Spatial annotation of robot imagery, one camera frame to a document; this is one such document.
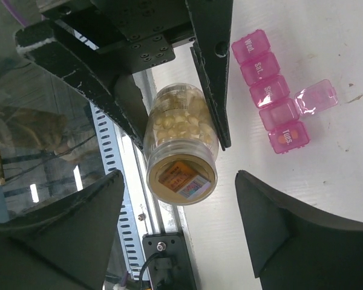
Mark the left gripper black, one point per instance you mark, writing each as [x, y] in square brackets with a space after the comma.
[137, 35]

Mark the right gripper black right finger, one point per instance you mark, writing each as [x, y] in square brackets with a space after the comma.
[293, 245]

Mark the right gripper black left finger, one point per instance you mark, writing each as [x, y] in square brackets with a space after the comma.
[65, 244]

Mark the clear bottle yellow capsules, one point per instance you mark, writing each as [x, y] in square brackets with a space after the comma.
[180, 146]

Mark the pink weekly pill organizer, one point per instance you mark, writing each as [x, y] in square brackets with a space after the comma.
[280, 112]

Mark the aluminium mounting rail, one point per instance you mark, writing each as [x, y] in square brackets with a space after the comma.
[156, 224]

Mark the grey slotted cable duct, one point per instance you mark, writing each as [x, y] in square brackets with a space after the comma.
[108, 137]

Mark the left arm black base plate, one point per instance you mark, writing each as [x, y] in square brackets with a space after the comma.
[167, 261]

